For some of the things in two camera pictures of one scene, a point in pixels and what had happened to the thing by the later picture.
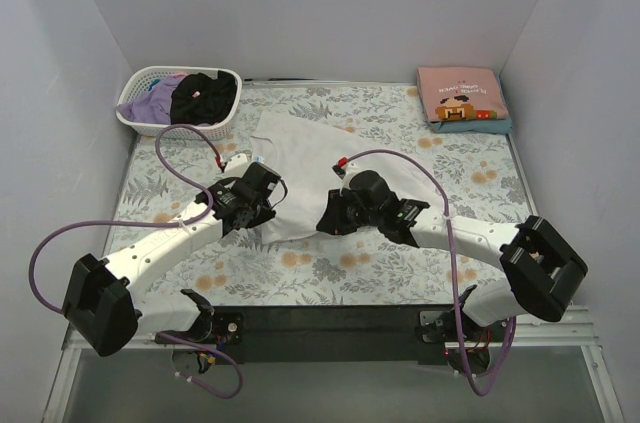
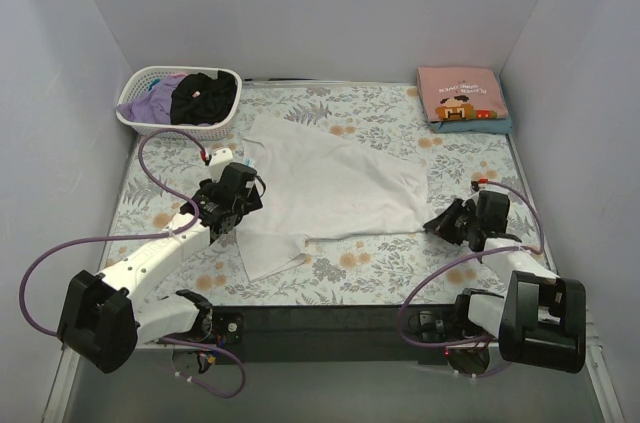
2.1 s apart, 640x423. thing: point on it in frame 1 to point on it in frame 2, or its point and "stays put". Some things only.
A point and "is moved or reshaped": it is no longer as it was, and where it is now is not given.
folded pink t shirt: [462, 93] stays put
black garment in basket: [199, 99] stays put
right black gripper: [331, 219] to [454, 219]
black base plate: [386, 335] stays put
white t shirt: [312, 155] is moved or reshaped
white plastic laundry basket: [153, 97] stays put
